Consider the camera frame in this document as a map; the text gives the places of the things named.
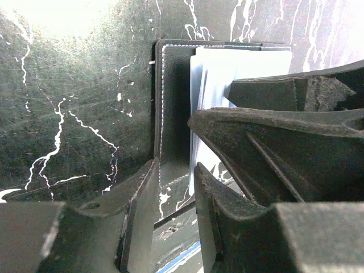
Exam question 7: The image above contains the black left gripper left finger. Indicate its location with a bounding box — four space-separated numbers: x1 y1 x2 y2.
1 158 159 272

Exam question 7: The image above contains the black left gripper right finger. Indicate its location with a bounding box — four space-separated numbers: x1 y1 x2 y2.
194 163 363 272

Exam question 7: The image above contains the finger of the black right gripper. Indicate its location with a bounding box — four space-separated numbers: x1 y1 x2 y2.
227 60 363 111
188 107 363 206

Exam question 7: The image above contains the black leather card holder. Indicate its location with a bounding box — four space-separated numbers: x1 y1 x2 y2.
152 39 293 222

